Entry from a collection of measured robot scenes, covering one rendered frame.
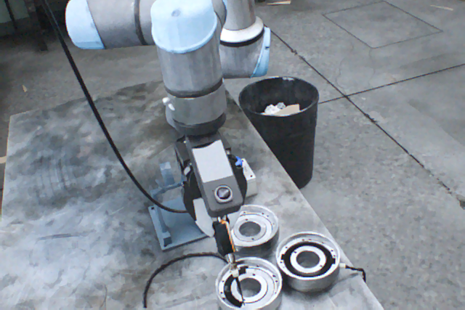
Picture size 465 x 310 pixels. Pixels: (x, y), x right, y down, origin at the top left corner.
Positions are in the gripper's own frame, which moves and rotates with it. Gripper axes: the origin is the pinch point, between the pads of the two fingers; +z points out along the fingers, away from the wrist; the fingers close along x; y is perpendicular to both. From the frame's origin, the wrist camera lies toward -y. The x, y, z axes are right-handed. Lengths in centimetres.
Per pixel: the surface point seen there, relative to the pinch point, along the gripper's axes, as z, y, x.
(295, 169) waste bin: 81, 101, -58
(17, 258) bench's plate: 13.1, 22.5, 35.0
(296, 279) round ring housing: 9.5, -6.1, -9.3
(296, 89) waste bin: 56, 124, -70
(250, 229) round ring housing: 12.2, 10.1, -7.6
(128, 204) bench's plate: 13.2, 28.7, 12.5
